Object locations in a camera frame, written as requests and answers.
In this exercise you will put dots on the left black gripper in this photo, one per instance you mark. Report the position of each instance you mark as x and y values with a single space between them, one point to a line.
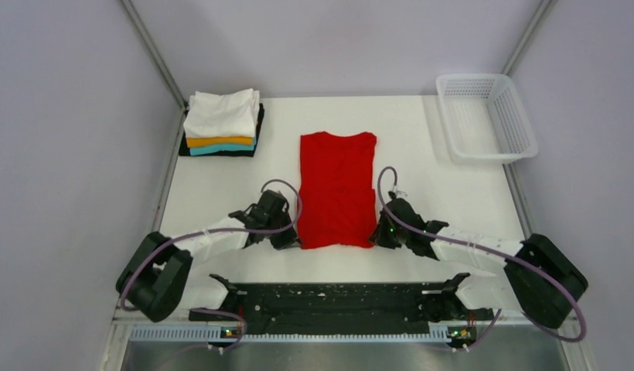
288 239

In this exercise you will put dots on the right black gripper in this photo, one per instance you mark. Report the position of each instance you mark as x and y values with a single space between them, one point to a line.
379 237

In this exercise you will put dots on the red t shirt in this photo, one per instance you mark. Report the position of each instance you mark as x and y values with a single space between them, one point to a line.
338 199

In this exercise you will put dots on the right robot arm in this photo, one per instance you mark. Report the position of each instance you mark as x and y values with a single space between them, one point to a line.
531 276

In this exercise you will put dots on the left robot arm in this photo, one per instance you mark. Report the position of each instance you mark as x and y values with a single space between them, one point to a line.
156 280

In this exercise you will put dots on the yellow folded t shirt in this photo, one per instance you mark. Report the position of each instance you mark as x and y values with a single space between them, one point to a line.
235 140

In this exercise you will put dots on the teal folded t shirt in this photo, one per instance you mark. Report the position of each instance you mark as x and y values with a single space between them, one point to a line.
224 150

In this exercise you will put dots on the white folded t shirt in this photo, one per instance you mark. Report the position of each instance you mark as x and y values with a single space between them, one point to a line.
217 116

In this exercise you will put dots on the black folded t shirt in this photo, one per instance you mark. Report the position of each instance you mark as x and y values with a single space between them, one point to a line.
184 149

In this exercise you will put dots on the white plastic basket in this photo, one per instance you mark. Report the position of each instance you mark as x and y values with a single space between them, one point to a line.
484 120

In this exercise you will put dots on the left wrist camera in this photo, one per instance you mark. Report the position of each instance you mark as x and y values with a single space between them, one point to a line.
272 203

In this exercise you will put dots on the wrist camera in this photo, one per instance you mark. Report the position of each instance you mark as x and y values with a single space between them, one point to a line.
399 197
272 203

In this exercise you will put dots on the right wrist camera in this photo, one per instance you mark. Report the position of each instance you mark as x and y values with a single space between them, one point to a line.
399 197

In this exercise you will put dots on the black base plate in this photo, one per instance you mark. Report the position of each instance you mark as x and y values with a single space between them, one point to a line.
344 308

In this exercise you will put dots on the aluminium frame rail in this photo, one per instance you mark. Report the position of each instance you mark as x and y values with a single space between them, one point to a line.
178 326

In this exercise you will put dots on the left corner metal post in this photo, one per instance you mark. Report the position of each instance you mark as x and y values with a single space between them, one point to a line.
152 50

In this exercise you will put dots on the corner metal post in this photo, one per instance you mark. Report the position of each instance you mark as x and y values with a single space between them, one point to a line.
544 8
152 50

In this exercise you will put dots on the right corner metal post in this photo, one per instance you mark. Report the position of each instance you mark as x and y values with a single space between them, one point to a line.
544 8

